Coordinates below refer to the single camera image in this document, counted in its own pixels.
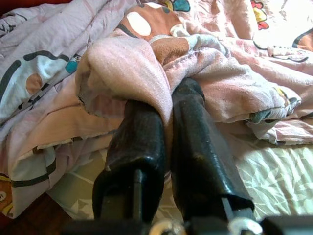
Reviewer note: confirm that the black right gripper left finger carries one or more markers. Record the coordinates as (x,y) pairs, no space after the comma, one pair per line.
(137,159)

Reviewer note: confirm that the beige floral bed sheet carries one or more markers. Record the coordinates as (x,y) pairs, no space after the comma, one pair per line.
(276,176)

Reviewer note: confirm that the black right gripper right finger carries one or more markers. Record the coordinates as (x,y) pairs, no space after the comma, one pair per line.
(195,147)

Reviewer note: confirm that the pink cartoon print blanket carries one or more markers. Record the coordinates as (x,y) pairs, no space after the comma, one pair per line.
(220,73)

